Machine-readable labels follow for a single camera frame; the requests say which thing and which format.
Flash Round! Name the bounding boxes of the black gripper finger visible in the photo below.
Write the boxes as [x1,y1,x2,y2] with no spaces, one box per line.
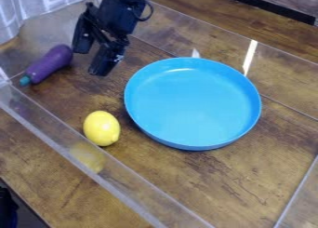
[89,41,127,76]
[73,17,95,54]

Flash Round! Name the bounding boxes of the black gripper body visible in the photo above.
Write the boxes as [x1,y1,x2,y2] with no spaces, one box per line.
[79,0,150,40]

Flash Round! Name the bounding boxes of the purple toy eggplant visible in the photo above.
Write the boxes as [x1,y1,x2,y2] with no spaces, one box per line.
[21,44,74,86]

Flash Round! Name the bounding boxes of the blue round plastic tray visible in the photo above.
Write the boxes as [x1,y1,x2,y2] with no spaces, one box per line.
[125,58,262,151]

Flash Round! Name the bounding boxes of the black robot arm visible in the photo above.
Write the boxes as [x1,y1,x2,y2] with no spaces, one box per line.
[73,0,154,76]

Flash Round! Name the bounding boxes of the white patterned curtain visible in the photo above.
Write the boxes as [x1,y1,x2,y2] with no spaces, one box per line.
[0,0,85,45]

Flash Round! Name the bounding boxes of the yellow lemon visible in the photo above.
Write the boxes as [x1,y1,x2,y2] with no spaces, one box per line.
[83,111,121,146]

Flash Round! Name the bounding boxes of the black strip on table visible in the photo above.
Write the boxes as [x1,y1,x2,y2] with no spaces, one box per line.
[236,0,318,25]

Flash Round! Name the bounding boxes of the clear acrylic enclosure walls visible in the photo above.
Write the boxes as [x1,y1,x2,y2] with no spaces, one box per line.
[0,0,318,228]

